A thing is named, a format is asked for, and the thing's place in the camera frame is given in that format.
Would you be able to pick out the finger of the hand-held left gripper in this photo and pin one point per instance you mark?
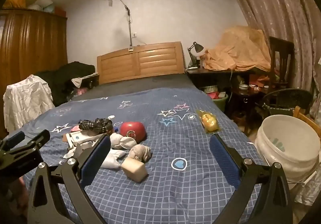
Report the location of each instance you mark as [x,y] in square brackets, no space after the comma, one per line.
[15,137]
[37,138]

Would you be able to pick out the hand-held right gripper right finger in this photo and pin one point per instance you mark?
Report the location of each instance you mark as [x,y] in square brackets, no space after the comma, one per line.
[225,158]

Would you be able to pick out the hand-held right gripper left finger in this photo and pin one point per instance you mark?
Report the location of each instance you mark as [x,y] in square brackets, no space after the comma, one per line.
[96,156]

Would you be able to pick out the long white box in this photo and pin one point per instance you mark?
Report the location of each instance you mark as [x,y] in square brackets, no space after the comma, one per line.
[77,138]

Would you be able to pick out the white plastic bucket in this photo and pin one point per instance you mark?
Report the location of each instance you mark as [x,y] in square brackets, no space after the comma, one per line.
[288,153]

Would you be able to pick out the flat white sock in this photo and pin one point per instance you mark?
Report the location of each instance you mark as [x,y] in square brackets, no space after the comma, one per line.
[112,160]

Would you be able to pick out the white sock ball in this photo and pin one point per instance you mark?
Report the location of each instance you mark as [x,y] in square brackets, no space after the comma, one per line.
[123,141]

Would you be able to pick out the dark plaid cloth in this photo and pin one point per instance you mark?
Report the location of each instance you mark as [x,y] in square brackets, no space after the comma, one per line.
[96,126]

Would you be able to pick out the small pink wrapper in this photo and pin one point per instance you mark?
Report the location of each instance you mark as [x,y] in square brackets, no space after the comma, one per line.
[75,128]

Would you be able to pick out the crumpled white shirt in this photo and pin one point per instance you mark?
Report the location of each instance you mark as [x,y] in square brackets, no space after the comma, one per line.
[27,101]

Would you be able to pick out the yellow snack packet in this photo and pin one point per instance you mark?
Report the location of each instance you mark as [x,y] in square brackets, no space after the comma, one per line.
[209,122]

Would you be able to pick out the beige foam block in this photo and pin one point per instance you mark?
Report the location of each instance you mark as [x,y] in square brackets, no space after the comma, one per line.
[134,170]

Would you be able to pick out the grey sock ball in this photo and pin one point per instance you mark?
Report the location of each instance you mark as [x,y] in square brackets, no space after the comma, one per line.
[139,153]

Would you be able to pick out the green plastic basin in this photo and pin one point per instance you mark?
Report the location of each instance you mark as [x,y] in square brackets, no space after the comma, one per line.
[220,102]

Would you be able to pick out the blue checked star-print blanket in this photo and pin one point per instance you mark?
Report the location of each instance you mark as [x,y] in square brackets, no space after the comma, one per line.
[175,188]

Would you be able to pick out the pink cloth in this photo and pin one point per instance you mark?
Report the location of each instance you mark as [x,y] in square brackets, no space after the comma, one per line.
[81,92]

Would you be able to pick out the white cloth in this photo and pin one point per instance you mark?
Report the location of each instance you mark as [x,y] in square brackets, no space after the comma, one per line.
[77,80]

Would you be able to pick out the black clothes pile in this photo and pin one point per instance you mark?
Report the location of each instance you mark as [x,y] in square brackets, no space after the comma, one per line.
[65,73]

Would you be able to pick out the small white bowl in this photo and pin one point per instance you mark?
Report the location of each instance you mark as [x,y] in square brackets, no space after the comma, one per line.
[243,87]

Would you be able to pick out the dark grey bed sheet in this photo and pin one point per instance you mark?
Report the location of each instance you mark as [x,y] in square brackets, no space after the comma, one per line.
[140,83]

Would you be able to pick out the dark wooden desk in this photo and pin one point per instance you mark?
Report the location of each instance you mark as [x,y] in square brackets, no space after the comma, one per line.
[240,73]

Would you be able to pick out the black wicker bin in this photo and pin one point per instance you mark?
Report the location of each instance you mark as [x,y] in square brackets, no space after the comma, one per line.
[288,98]

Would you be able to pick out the clear plastic bag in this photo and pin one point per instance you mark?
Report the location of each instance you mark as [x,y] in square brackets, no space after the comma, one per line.
[308,188]

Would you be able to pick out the light wooden chair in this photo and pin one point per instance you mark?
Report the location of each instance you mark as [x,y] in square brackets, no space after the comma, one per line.
[304,118]

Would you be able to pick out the brown wooden wardrobe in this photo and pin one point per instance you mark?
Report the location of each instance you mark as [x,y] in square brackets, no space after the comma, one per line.
[30,45]

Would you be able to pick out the wooden slatted headboard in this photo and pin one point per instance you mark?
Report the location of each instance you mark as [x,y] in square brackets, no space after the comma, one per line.
[140,60]

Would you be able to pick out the orange cover cloth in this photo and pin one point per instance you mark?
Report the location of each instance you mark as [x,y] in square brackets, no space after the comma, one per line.
[238,48]

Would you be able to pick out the black desk lamp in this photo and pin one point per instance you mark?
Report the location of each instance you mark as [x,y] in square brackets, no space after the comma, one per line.
[198,47]

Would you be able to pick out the dark wooden chair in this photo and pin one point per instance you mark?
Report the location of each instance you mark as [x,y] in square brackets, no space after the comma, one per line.
[280,50]

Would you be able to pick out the red box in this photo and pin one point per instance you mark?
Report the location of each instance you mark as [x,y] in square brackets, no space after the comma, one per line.
[59,11]

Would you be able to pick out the metal clamp pole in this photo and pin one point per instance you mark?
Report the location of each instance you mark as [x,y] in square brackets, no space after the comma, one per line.
[129,28]

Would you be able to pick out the white bundled bag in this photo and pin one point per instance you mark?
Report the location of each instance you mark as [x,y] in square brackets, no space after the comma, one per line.
[41,4]

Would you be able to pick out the patterned beige curtain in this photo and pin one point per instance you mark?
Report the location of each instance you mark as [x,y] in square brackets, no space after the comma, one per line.
[275,8]

